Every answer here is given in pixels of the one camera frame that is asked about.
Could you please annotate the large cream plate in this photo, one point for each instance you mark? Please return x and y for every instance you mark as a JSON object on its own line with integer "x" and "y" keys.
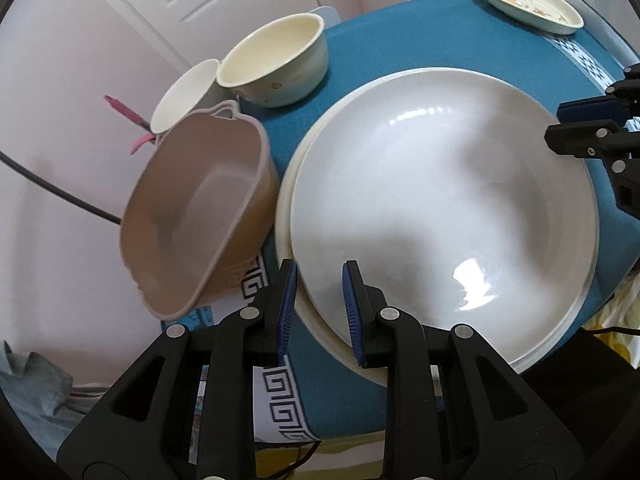
{"x": 283, "y": 220}

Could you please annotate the white bowl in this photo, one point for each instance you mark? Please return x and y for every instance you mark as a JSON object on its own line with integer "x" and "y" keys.
{"x": 185, "y": 90}

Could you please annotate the patterned cream plate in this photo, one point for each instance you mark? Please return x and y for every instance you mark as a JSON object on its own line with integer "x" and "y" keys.
{"x": 525, "y": 2}

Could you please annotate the cream bowl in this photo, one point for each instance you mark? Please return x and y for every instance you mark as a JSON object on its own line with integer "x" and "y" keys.
{"x": 270, "y": 55}

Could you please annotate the light blue cloth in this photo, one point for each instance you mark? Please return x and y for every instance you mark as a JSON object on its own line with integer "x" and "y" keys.
{"x": 35, "y": 385}

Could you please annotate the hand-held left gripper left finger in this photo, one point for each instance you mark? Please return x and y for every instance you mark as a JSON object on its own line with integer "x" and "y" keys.
{"x": 286, "y": 310}

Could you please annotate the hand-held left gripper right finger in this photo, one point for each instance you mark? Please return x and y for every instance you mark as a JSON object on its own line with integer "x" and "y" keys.
{"x": 351, "y": 310}

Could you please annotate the key patterned cloth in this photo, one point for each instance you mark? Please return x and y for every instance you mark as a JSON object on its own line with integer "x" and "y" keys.
{"x": 280, "y": 400}

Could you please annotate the large white plate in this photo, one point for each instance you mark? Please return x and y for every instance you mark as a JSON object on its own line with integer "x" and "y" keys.
{"x": 440, "y": 210}

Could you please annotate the yellow striped bedding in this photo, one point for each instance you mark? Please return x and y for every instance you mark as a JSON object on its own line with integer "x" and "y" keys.
{"x": 625, "y": 305}

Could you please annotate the teal tablecloth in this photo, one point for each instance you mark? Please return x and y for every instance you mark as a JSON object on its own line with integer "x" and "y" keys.
{"x": 380, "y": 50}

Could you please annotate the brown plastic basin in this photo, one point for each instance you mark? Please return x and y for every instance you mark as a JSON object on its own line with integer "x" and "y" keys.
{"x": 190, "y": 220}

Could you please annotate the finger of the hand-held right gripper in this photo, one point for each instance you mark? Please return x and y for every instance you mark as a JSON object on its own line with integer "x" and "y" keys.
{"x": 587, "y": 110}
{"x": 580, "y": 139}

